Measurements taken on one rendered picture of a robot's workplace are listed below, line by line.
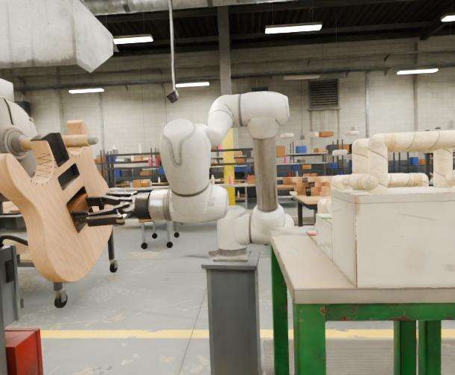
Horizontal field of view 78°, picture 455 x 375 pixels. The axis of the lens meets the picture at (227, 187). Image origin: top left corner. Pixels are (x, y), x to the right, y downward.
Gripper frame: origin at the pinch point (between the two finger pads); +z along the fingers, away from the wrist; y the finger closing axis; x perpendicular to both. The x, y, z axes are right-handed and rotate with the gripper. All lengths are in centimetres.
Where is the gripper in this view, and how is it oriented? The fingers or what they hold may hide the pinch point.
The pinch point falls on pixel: (82, 208)
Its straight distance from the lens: 89.4
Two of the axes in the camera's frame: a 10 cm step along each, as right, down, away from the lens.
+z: -10.0, 0.5, 0.7
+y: 0.3, -5.0, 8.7
